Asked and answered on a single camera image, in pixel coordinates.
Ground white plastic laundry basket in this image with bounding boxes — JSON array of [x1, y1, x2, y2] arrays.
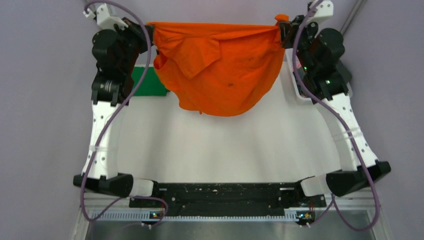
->
[[285, 48, 313, 105]]

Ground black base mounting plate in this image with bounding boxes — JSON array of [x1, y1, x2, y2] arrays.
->
[[129, 182, 327, 217]]

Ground aluminium frame rail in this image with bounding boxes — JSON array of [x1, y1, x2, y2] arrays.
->
[[83, 188, 375, 211]]

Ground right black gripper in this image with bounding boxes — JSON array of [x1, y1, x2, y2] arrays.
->
[[279, 14, 320, 74]]

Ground orange t shirt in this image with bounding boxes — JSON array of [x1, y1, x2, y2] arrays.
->
[[151, 21, 285, 117]]

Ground white slotted cable duct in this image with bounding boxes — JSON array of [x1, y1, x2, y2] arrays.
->
[[99, 209, 299, 222]]

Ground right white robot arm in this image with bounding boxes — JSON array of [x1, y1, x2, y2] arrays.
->
[[277, 0, 392, 206]]

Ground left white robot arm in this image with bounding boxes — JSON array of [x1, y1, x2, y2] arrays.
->
[[73, 0, 161, 207]]

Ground folded green t shirt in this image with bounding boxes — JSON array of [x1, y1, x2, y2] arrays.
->
[[131, 66, 169, 97]]

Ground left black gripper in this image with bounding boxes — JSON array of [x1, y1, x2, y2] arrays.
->
[[112, 16, 154, 73]]

